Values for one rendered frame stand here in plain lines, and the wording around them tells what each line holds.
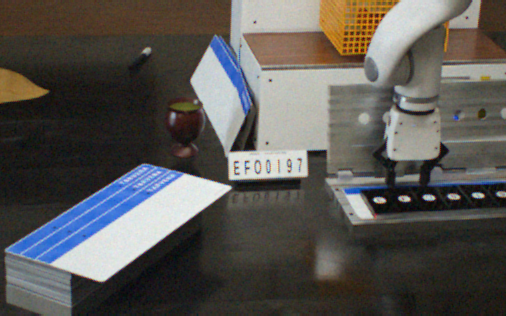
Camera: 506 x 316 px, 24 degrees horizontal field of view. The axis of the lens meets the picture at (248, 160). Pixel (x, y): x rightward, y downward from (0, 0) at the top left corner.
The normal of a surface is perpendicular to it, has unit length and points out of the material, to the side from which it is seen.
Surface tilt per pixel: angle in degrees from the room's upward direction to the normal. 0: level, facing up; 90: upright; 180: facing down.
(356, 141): 76
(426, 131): 90
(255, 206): 0
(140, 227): 0
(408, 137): 90
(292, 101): 90
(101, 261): 0
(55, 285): 90
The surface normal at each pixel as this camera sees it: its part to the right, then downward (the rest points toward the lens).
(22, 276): -0.48, 0.34
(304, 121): 0.18, 0.41
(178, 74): 0.04, -0.91
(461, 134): 0.19, 0.18
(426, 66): 0.40, 0.38
